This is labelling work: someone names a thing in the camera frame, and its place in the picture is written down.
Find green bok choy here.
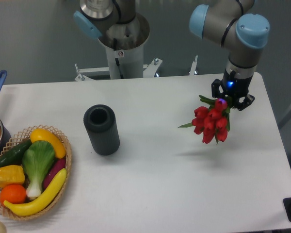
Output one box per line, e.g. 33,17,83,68
22,140,55,200

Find yellow banana squash lower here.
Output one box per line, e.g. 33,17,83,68
3,168,67,217

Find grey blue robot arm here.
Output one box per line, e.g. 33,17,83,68
73,0,270,110

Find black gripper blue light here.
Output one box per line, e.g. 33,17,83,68
211,70,255,111

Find purple eggplant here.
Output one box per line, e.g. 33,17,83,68
42,158,66,190

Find red tulip bouquet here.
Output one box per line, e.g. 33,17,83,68
179,95,232,144

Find green cucumber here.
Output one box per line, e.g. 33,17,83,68
0,139,32,167

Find white base bracket left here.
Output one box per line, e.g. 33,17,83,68
75,64,110,82

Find dark grey ribbed vase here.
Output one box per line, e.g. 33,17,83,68
83,104,120,156

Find orange fruit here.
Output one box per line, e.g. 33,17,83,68
0,184,27,205

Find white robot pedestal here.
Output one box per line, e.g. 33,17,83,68
99,13,150,80

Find yellow bell pepper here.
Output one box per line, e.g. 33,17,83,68
0,165,25,188

